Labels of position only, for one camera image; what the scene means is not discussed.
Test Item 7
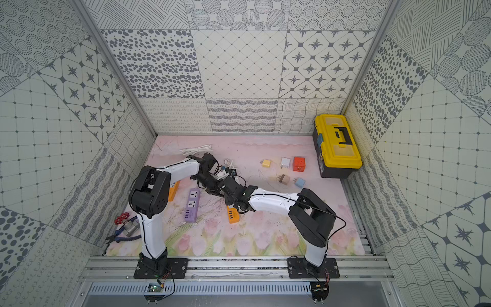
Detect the purple power strip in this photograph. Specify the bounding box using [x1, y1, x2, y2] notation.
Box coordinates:
[184, 188, 201, 223]

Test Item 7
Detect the small orange power strip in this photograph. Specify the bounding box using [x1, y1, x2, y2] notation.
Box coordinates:
[227, 206, 240, 224]

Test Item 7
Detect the large orange power strip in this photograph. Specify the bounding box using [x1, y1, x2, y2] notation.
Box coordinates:
[168, 181, 180, 202]

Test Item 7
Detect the yellow charger plug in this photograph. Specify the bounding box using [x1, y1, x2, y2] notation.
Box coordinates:
[261, 159, 272, 168]

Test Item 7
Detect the pink charger plug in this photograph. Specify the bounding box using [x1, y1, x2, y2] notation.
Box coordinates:
[277, 174, 290, 185]

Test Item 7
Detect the white charger plug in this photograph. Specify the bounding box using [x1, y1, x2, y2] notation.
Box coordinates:
[280, 157, 291, 168]

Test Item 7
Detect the blue charger plug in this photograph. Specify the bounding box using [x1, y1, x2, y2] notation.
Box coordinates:
[294, 178, 306, 189]

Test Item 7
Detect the red cube adapter plug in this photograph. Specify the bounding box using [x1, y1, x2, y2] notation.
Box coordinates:
[292, 157, 306, 172]

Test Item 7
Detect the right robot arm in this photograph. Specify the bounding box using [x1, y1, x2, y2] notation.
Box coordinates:
[210, 176, 343, 267]

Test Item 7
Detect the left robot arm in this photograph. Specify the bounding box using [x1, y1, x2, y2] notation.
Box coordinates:
[128, 152, 223, 272]

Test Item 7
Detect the yellow black toolbox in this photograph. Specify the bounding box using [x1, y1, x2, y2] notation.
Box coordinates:
[313, 114, 363, 179]

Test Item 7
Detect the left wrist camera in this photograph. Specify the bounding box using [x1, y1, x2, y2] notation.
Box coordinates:
[215, 166, 233, 180]

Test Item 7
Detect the white strip cable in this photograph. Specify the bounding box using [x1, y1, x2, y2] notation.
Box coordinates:
[179, 144, 214, 157]

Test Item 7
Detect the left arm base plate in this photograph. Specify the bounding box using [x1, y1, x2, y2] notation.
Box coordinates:
[133, 257, 189, 280]

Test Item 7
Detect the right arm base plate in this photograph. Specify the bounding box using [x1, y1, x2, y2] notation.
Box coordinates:
[286, 256, 340, 279]

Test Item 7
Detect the aluminium mounting rail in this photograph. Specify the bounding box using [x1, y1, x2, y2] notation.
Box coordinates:
[80, 255, 395, 282]

